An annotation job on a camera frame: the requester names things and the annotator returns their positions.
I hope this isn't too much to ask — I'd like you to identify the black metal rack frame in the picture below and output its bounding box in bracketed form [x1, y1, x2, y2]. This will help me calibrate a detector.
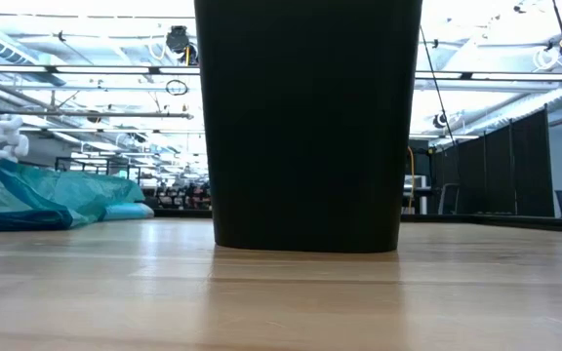
[55, 155, 141, 189]

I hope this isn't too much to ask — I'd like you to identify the black plastic trash bin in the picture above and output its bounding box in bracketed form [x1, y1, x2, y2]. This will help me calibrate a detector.
[193, 0, 424, 254]

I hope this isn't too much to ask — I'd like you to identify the blue plastic trash bag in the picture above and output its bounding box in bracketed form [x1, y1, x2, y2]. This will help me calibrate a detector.
[0, 158, 146, 233]

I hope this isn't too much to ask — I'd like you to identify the blue trash bag roll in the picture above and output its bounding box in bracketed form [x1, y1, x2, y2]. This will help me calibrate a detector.
[99, 202, 156, 223]

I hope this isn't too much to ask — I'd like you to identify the yellow hanging cable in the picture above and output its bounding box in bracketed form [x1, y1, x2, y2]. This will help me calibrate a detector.
[406, 145, 417, 214]

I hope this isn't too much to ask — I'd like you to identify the black table frame rail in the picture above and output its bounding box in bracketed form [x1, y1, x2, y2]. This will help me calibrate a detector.
[152, 207, 562, 235]

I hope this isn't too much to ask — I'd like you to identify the thin black hanging cable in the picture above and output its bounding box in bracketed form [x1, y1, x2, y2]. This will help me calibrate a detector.
[418, 23, 459, 163]

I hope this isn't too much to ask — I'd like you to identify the grey ceiling pipe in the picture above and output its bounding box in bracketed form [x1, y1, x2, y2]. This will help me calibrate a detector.
[0, 109, 195, 121]

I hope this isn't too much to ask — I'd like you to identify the small black ceiling reel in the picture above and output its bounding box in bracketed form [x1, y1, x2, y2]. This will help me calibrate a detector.
[430, 111, 451, 131]

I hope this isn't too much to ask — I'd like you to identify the grey chair frame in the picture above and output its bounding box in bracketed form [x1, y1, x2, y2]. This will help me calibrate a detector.
[437, 182, 462, 215]

